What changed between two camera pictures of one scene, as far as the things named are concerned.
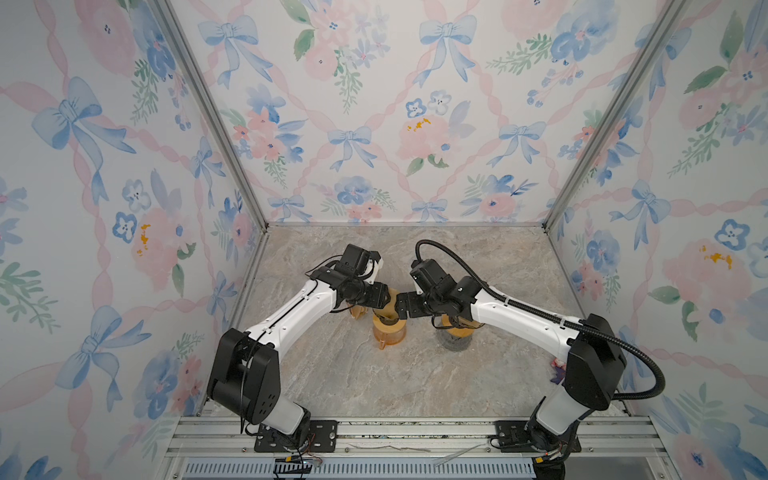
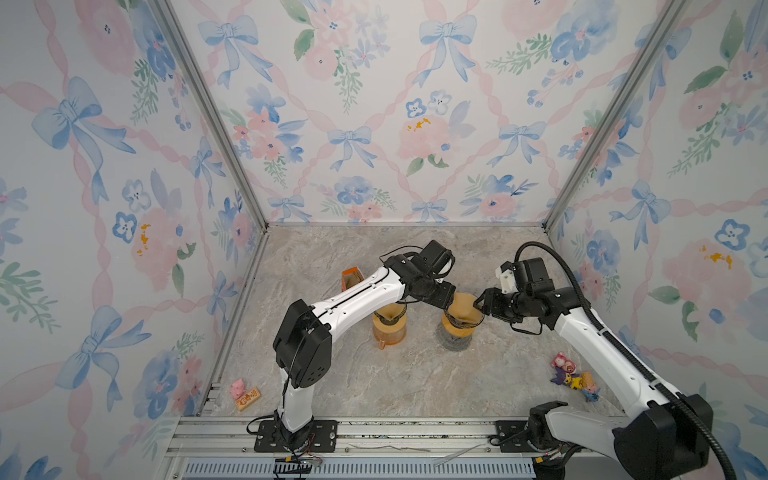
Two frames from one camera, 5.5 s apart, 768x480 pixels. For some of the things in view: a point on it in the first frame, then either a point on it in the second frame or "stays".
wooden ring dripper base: x=459 y=332 stays
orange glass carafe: x=389 y=338 stays
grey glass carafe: x=451 y=342 stays
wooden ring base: x=389 y=328 stays
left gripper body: x=369 y=295 -> x=439 y=295
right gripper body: x=417 y=306 -> x=510 y=307
